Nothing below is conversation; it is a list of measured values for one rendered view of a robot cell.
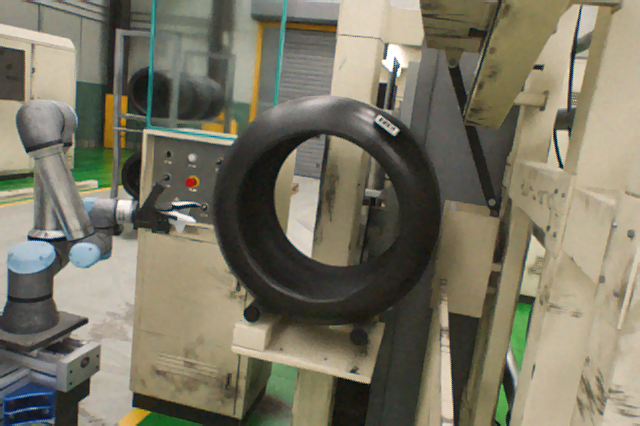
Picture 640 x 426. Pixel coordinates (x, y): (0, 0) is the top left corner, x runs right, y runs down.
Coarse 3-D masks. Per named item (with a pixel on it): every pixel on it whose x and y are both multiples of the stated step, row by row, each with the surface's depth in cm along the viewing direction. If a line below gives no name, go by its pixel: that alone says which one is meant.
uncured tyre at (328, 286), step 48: (336, 96) 121; (240, 144) 123; (288, 144) 147; (384, 144) 114; (240, 192) 125; (432, 192) 117; (240, 240) 126; (288, 240) 154; (432, 240) 118; (288, 288) 145; (336, 288) 149; (384, 288) 119
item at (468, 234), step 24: (456, 216) 144; (480, 216) 143; (456, 240) 145; (480, 240) 144; (456, 264) 146; (480, 264) 145; (432, 288) 149; (456, 288) 147; (480, 288) 146; (456, 312) 148; (480, 312) 147
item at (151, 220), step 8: (136, 208) 159; (152, 208) 160; (160, 208) 160; (168, 208) 161; (136, 216) 160; (144, 216) 161; (152, 216) 159; (136, 224) 161; (144, 224) 162; (152, 224) 160; (160, 224) 161; (168, 224) 161; (152, 232) 161; (160, 232) 161; (168, 232) 162
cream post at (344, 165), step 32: (352, 0) 148; (384, 0) 146; (352, 32) 149; (384, 32) 154; (352, 64) 151; (352, 96) 152; (352, 160) 155; (320, 192) 159; (352, 192) 157; (320, 224) 161; (352, 224) 158; (320, 256) 162; (352, 256) 166; (320, 384) 170; (320, 416) 171
